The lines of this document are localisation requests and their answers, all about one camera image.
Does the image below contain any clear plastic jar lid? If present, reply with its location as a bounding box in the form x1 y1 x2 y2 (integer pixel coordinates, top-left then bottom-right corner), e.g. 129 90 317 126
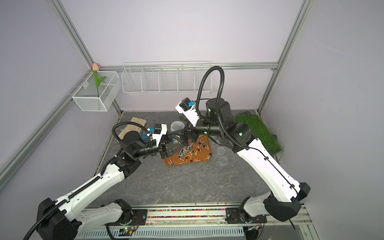
217 147 226 156

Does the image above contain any white mesh wall box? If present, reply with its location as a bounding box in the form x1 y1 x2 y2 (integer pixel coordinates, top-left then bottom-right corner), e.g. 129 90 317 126
72 71 122 112

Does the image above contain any clear jar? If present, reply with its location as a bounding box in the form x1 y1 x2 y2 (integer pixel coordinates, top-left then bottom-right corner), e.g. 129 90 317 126
219 157 229 166
169 137 184 147

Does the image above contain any blue garden hand rake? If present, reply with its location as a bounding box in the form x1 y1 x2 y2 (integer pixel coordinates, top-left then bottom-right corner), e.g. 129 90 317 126
140 131 148 141

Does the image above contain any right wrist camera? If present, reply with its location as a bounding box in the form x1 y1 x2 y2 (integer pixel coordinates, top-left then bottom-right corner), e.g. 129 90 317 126
175 98 200 127

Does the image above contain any orange wooden tray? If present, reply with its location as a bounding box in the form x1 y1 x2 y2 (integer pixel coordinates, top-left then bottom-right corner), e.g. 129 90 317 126
165 136 213 167

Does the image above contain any white wire wall basket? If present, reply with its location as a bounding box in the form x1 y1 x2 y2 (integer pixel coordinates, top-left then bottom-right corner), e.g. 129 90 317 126
122 61 213 94

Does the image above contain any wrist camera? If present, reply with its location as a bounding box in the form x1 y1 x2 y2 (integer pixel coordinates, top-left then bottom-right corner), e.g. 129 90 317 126
175 98 200 127
147 124 168 147

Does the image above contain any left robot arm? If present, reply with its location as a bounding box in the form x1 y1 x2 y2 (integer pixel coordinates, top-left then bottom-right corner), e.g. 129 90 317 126
24 121 188 240

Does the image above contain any green artificial grass mat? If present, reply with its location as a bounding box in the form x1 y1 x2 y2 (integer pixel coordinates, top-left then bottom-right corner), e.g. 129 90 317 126
235 111 284 156

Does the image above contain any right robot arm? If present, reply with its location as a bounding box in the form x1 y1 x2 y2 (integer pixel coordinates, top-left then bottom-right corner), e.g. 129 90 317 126
170 66 311 222

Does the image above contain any artificial pink tulip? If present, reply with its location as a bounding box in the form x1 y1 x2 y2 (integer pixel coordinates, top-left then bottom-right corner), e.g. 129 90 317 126
92 63 106 97

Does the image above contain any beige work glove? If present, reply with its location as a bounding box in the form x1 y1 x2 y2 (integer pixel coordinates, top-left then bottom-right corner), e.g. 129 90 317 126
118 117 148 140

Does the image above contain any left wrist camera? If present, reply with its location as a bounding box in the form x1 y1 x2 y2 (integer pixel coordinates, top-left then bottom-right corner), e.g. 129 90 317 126
147 124 168 147

